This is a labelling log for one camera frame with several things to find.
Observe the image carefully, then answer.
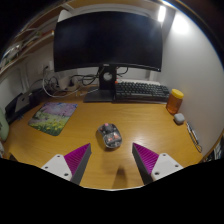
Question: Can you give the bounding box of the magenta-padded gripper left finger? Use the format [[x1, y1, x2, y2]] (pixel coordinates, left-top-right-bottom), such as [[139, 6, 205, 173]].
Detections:
[[40, 143, 92, 186]]

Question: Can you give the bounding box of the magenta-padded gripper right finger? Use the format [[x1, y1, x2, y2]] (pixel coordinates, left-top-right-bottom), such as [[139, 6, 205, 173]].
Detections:
[[131, 142, 184, 186]]

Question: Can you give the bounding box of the transparent computer mouse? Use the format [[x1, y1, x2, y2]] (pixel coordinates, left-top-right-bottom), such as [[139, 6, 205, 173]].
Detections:
[[97, 122, 123, 149]]

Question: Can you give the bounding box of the flower print mouse pad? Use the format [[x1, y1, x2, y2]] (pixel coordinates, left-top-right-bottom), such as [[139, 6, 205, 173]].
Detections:
[[27, 101, 79, 137]]

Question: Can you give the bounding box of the pen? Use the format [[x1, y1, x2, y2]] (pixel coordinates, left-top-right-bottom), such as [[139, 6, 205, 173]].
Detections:
[[185, 121, 203, 154]]

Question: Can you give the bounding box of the small grey earbud case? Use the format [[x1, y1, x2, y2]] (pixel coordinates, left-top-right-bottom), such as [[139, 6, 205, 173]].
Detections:
[[173, 112, 186, 126]]

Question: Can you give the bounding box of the orange jar with yellow lid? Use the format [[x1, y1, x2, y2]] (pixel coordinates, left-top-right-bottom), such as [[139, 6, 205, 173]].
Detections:
[[165, 88, 185, 116]]

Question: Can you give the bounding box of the pale green object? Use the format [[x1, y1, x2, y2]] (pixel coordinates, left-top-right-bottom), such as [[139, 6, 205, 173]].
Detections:
[[0, 108, 10, 143]]

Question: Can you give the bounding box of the silver mini computer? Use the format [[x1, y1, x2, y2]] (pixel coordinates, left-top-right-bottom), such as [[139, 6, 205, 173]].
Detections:
[[13, 92, 32, 114]]

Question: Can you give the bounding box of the black keyboard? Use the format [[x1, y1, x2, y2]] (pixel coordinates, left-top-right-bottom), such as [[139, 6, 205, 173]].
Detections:
[[114, 80, 171, 103]]

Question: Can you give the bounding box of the white power strip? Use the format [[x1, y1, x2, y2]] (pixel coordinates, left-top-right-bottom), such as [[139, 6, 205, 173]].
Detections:
[[54, 74, 83, 92]]

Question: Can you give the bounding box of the wooden shelf unit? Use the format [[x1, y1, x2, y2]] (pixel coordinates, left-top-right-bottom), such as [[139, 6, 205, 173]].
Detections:
[[0, 6, 78, 76]]

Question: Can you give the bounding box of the black curved monitor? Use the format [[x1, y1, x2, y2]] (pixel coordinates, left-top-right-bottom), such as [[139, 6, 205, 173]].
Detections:
[[53, 10, 164, 103]]

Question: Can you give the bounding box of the bright lamp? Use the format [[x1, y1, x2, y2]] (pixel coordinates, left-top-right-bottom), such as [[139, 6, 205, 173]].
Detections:
[[157, 4, 168, 24]]

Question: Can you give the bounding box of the white cable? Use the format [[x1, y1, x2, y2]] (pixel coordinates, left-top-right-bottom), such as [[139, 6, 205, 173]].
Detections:
[[41, 77, 99, 99]]

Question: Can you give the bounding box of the white wall socket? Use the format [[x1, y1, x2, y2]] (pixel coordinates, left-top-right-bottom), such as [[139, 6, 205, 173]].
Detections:
[[42, 61, 54, 73]]

